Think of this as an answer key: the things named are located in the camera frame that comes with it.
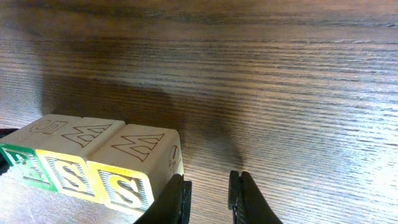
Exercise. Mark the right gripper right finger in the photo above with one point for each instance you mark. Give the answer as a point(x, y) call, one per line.
point(246, 201)

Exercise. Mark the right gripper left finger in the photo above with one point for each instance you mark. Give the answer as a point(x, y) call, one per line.
point(173, 204)

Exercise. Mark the yellow S block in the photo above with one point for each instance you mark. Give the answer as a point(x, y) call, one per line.
point(134, 166)
point(64, 156)

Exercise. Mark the green letter R block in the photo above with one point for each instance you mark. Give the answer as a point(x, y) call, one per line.
point(18, 148)

